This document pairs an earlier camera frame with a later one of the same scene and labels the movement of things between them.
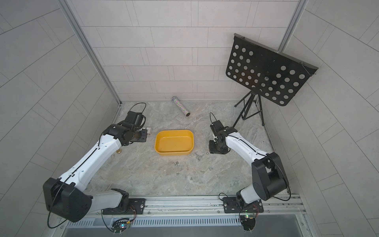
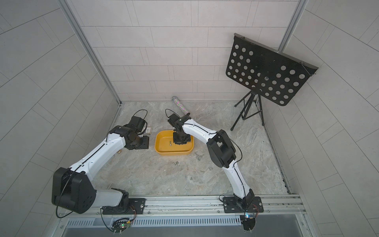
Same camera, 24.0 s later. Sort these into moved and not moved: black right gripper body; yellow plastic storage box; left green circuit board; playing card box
Moved: black right gripper body
Not moved: playing card box; left green circuit board; yellow plastic storage box
